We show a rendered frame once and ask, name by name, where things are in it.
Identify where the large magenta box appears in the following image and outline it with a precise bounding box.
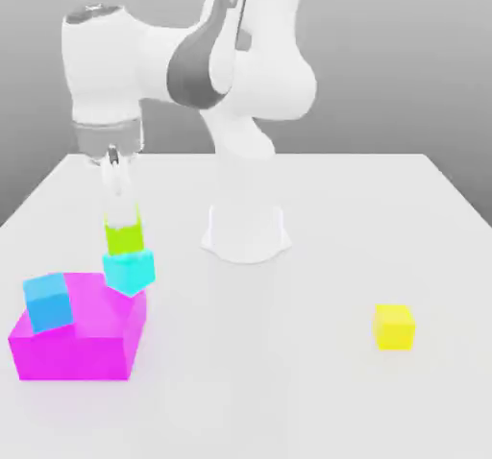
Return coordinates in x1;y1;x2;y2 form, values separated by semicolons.
7;272;148;383

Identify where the small blue cube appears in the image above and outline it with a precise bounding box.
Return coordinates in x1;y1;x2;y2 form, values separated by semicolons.
21;273;75;336

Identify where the small yellow cube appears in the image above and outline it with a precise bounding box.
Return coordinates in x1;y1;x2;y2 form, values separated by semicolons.
371;303;417;352

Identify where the small lime green cube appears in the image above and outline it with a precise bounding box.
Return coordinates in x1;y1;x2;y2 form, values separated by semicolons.
103;203;146;257

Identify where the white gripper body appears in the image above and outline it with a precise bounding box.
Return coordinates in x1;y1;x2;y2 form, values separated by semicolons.
98;153;135;204

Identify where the small cyan cube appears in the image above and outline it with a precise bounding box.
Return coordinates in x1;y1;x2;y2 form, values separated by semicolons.
101;249;157;299

